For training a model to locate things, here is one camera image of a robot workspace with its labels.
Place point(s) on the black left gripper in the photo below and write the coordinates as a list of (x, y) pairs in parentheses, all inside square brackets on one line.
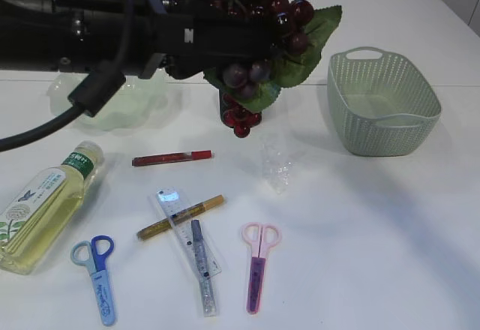
[(193, 44)]

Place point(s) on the dark red grape bunch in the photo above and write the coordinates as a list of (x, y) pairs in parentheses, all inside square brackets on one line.
[(300, 33)]

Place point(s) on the clear plastic sheet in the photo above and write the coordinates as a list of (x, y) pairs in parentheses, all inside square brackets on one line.
[(276, 163)]

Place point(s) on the green tea bottle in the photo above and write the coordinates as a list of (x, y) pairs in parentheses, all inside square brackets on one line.
[(38, 214)]

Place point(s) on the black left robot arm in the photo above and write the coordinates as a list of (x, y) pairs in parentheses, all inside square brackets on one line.
[(75, 35)]

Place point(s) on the black mesh pen holder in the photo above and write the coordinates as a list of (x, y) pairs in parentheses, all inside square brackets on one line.
[(223, 106)]

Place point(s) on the light green wavy plate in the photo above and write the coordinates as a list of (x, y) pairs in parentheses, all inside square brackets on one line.
[(132, 104)]

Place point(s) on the red marker pen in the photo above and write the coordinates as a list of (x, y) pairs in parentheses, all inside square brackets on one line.
[(171, 158)]

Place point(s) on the gold marker pen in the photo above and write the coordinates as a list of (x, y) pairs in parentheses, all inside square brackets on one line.
[(179, 217)]

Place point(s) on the clear plastic ruler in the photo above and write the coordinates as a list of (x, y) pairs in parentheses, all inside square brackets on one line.
[(171, 201)]

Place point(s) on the light green woven basket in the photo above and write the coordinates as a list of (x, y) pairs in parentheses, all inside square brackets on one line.
[(380, 107)]

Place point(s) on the silver glitter pen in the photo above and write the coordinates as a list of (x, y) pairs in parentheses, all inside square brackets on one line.
[(207, 293)]

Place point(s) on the pink scissors with sheath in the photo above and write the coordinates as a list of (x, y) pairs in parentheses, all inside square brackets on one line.
[(261, 238)]

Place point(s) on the blue scissors with sheath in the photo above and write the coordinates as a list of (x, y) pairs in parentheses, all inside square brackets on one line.
[(86, 253)]

